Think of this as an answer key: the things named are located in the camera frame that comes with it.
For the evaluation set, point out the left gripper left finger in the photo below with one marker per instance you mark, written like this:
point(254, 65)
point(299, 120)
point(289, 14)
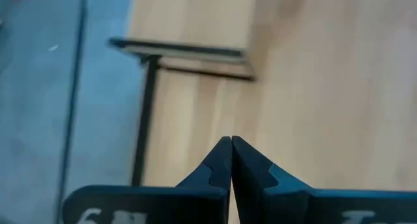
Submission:
point(182, 204)

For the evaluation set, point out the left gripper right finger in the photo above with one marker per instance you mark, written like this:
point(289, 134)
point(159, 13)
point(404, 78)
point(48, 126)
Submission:
point(293, 207)

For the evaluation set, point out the wooden shelf with black legs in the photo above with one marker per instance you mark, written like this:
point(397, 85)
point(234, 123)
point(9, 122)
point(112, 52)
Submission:
point(182, 49)

